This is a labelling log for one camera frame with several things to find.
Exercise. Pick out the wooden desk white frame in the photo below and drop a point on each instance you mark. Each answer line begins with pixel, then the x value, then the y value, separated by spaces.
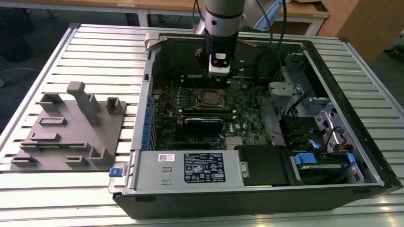
pixel 79 2
pixel 303 13

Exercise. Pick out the silver chipset heatsink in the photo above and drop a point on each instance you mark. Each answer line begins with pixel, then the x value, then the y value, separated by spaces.
pixel 235 141

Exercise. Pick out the green RAM stick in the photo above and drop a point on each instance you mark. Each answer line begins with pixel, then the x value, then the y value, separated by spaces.
pixel 54 146

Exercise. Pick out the wooden cabinet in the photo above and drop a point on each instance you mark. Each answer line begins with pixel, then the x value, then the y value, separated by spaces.
pixel 363 23

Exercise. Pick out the silver power supply unit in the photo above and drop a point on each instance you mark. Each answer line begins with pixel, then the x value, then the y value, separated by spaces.
pixel 148 175

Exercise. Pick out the black plastic shroud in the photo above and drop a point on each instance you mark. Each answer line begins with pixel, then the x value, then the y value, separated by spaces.
pixel 268 165

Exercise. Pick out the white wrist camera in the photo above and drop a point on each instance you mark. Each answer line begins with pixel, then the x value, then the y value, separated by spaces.
pixel 220 68

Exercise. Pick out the blue power supply latch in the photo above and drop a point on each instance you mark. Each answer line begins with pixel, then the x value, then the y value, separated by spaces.
pixel 115 172

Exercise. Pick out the copper coloured rod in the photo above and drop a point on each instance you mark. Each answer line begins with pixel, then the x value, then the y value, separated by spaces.
pixel 247 42

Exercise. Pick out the green motherboard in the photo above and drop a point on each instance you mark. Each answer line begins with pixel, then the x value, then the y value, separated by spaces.
pixel 250 120

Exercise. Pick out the black graphics card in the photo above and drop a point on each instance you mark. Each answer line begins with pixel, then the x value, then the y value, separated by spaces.
pixel 203 127

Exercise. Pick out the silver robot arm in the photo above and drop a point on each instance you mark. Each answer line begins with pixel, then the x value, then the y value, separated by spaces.
pixel 222 21

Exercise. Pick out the grey parts rack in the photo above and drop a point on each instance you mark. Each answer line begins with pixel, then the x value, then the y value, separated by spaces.
pixel 79 132

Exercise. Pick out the black PC case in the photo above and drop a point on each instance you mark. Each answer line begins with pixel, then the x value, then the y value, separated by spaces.
pixel 220 205

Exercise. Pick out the grey case latch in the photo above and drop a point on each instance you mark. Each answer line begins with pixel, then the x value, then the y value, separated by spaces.
pixel 151 41

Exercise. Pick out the blue plastic clip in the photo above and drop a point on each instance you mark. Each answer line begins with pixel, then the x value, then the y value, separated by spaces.
pixel 350 158

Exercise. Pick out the black hard disk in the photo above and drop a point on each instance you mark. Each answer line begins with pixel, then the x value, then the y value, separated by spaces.
pixel 319 175

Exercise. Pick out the silver CPU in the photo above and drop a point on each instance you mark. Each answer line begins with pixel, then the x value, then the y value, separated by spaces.
pixel 211 98

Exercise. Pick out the CPU socket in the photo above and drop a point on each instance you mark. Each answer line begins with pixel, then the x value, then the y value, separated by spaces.
pixel 199 106

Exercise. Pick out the silver drive cage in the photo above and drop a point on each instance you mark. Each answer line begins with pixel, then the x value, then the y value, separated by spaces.
pixel 284 88

